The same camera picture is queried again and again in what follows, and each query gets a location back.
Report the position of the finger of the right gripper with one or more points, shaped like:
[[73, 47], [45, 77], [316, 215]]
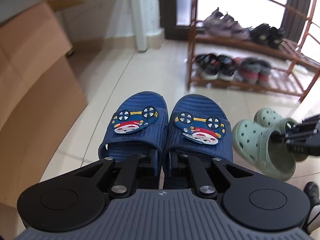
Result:
[[310, 137], [310, 123]]

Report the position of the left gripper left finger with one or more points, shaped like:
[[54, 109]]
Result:
[[137, 172]]

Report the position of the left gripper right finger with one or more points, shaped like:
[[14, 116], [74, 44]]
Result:
[[188, 171]]

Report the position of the mint green clog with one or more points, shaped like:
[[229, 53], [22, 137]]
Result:
[[280, 127], [274, 159]]

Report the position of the blue cartoon slipper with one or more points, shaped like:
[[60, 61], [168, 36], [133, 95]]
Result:
[[139, 126], [198, 126]]

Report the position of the black Balala sport sandal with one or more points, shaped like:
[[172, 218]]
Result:
[[227, 68]]

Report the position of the right pink furry boot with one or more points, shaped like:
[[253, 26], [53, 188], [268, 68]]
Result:
[[265, 72]]

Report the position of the pink furry boot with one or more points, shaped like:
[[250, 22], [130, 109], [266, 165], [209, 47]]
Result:
[[249, 68], [265, 72]]

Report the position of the left pink furry boot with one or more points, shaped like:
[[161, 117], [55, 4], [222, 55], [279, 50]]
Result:
[[249, 68]]

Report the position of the right black shoe upper shelf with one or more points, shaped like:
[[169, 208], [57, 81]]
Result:
[[275, 37]]

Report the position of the black shoe shelf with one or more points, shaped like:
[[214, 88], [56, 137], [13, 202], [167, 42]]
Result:
[[260, 34], [275, 37]]

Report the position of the left black shoe upper shelf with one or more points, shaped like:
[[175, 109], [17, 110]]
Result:
[[260, 34]]

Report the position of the brown wooden shoe rack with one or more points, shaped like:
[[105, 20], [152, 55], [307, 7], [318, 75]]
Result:
[[284, 81]]

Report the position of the brown cardboard box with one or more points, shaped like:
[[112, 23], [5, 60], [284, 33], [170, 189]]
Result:
[[32, 41]]

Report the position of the right grey sneaker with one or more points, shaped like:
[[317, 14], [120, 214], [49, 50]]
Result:
[[237, 31]]

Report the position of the grey sneaker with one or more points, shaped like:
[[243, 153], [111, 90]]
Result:
[[237, 31], [213, 25]]

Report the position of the left grey sneaker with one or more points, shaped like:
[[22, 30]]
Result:
[[213, 25]]

